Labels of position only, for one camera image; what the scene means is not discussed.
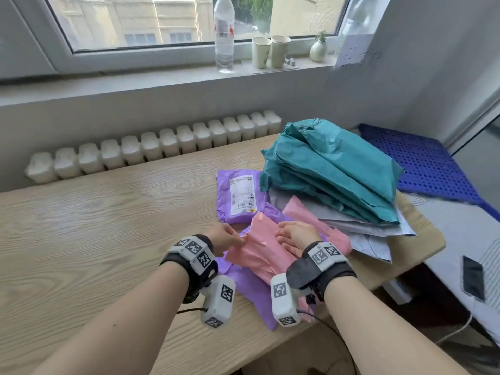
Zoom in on white wrist camera with markers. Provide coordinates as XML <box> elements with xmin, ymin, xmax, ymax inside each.
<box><xmin>270</xmin><ymin>273</ymin><xmax>313</xmax><ymax>328</ymax></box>
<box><xmin>199</xmin><ymin>274</ymin><xmax>237</xmax><ymax>329</ymax></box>

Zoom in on beige window cover sheet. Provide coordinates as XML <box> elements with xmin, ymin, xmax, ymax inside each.
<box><xmin>269</xmin><ymin>0</ymin><xmax>348</xmax><ymax>38</ymax></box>

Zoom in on person's left forearm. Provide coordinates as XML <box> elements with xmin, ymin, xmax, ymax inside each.
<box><xmin>31</xmin><ymin>261</ymin><xmax>190</xmax><ymax>375</ymax></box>

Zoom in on white mailer parcel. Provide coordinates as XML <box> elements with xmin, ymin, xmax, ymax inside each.
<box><xmin>345</xmin><ymin>230</ymin><xmax>393</xmax><ymax>264</ymax></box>

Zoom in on small white vase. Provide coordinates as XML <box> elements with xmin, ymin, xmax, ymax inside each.
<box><xmin>309</xmin><ymin>31</ymin><xmax>329</xmax><ymax>63</ymax></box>

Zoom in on purple mailer with label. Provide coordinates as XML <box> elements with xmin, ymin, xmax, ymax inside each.
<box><xmin>216</xmin><ymin>169</ymin><xmax>294</xmax><ymax>225</ymax></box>

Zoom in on person's right forearm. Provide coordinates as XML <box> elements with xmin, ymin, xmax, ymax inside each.
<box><xmin>324</xmin><ymin>276</ymin><xmax>469</xmax><ymax>375</ymax></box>

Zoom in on clear plastic bottle red label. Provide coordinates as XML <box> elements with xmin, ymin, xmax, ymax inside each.
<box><xmin>214</xmin><ymin>0</ymin><xmax>236</xmax><ymax>74</ymax></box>

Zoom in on black smartphone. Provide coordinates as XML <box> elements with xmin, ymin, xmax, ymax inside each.
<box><xmin>462</xmin><ymin>255</ymin><xmax>486</xmax><ymax>302</ymax></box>

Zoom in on white charging cable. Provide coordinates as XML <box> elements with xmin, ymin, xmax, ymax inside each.
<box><xmin>435</xmin><ymin>298</ymin><xmax>485</xmax><ymax>345</ymax></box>

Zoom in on person's right hand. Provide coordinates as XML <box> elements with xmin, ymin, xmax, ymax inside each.
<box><xmin>274</xmin><ymin>221</ymin><xmax>323</xmax><ymax>258</ymax></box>

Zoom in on white radiator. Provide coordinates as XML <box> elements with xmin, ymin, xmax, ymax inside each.
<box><xmin>25</xmin><ymin>109</ymin><xmax>283</xmax><ymax>185</ymax></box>

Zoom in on blue perforated plastic panel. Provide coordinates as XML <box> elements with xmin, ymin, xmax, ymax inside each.
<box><xmin>358</xmin><ymin>123</ymin><xmax>500</xmax><ymax>223</ymax></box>

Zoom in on person's left hand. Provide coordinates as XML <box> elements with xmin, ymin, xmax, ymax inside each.
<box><xmin>203</xmin><ymin>223</ymin><xmax>247</xmax><ymax>257</ymax></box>

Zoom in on large clear plastic bottle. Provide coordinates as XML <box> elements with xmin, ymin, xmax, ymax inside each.
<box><xmin>337</xmin><ymin>0</ymin><xmax>393</xmax><ymax>35</ymax></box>

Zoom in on wooden table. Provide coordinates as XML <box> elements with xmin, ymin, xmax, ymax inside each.
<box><xmin>0</xmin><ymin>132</ymin><xmax>446</xmax><ymax>375</ymax></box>

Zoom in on black wrist strap white markers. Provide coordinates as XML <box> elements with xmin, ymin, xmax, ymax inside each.
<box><xmin>286</xmin><ymin>241</ymin><xmax>357</xmax><ymax>303</ymax></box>
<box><xmin>159</xmin><ymin>234</ymin><xmax>219</xmax><ymax>305</ymax></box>

